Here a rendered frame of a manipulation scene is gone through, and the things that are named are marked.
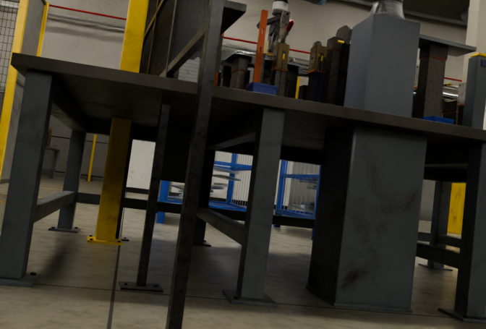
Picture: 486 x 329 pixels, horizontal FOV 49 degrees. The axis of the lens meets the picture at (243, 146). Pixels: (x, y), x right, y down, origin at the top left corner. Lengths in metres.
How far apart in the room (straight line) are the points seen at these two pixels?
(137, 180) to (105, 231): 7.47
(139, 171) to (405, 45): 8.54
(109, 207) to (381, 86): 1.54
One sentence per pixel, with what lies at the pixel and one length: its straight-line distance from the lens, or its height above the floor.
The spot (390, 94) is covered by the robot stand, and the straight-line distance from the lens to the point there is 2.11.
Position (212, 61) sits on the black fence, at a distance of 1.24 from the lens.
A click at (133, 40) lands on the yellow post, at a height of 1.09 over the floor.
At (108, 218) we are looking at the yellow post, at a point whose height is 0.13.
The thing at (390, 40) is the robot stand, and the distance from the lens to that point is 2.15.
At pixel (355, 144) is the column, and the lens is 1.97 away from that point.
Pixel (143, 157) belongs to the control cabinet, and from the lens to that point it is 10.34.
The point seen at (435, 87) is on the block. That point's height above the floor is 0.95.
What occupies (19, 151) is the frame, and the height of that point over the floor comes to 0.40.
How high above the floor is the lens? 0.38
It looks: 4 degrees up
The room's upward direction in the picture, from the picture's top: 7 degrees clockwise
